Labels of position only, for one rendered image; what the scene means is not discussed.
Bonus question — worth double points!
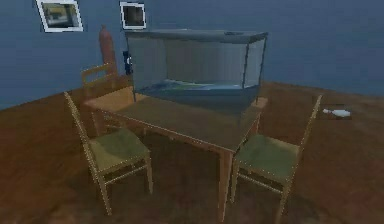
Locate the black metal glass aquarium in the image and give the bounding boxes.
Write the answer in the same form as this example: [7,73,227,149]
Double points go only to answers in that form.
[124,28,269,107]

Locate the wooden dining table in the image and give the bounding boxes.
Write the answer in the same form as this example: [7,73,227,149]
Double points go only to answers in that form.
[83,84,270,224]

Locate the small black blue object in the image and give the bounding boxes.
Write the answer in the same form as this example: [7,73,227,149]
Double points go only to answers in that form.
[122,50,134,76]

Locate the wooden chair green seat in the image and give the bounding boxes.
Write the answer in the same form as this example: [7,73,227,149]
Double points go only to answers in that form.
[229,94,324,224]
[80,62,134,129]
[63,91,155,217]

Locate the tall red cylinder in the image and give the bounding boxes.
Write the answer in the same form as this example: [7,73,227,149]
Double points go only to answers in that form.
[98,24,119,76]

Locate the white framed dark picture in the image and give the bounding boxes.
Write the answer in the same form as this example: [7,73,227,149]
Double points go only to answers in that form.
[119,1,147,31]

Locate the white bottle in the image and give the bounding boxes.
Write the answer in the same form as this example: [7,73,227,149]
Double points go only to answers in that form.
[321,108,352,119]

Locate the white framed wall picture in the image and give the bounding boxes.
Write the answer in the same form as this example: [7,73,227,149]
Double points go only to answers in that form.
[35,0,84,34]

